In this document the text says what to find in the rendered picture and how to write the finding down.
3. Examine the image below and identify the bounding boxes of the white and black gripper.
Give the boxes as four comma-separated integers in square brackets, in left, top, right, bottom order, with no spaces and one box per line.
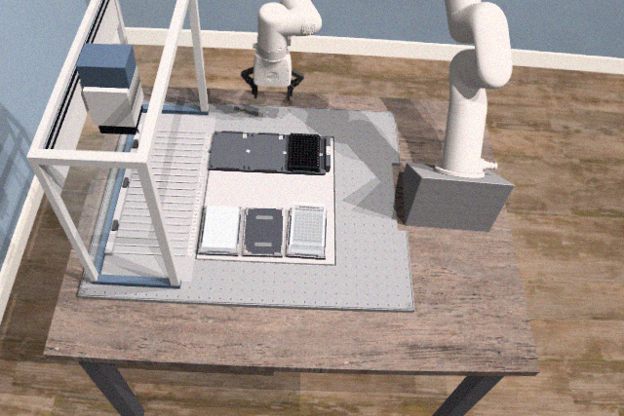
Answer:
[241,49,304,100]

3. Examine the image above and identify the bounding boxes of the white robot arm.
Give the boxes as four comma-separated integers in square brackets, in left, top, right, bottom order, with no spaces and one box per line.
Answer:
[253,0,512,178]

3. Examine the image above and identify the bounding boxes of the black well plate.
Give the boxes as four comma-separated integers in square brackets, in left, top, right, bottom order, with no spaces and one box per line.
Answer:
[288,133,320,172]

